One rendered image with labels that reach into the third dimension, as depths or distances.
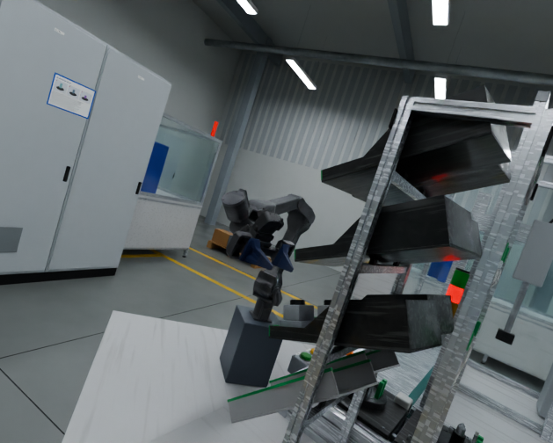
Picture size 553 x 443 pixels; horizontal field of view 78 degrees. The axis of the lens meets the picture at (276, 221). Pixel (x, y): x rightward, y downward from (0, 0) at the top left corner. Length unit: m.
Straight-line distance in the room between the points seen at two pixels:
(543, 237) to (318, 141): 8.49
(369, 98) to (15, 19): 8.32
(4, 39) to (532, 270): 3.53
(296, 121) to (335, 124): 1.20
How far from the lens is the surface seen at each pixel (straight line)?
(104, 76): 3.64
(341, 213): 9.49
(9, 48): 3.29
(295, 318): 0.68
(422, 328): 0.59
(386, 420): 1.11
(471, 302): 0.51
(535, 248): 2.03
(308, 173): 9.97
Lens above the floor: 1.46
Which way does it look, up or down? 4 degrees down
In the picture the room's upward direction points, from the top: 18 degrees clockwise
